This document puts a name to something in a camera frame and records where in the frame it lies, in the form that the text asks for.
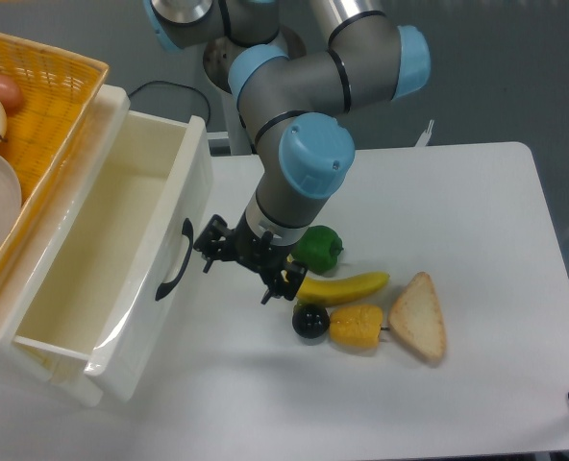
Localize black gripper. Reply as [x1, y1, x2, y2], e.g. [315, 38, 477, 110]
[193, 214, 308, 304]

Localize black top drawer handle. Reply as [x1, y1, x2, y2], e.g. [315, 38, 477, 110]
[155, 217, 194, 302]

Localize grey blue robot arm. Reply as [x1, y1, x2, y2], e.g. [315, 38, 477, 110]
[144, 1, 432, 300]

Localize white drawer cabinet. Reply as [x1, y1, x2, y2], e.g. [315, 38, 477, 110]
[0, 85, 130, 389]

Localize green bell pepper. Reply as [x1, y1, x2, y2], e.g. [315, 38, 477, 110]
[291, 225, 343, 275]

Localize yellow banana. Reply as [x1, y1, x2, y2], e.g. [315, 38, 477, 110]
[295, 271, 390, 307]

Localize dark purple mangosteen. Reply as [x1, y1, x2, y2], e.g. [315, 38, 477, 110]
[291, 303, 331, 344]

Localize yellow bell pepper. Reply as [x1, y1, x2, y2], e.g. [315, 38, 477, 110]
[329, 304, 390, 351]

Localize triangular bread slice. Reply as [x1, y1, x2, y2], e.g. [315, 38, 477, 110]
[387, 272, 447, 363]

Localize yellow woven basket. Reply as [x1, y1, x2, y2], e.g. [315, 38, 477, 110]
[0, 33, 110, 277]

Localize black cable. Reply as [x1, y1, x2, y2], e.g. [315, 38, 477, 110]
[127, 80, 212, 133]

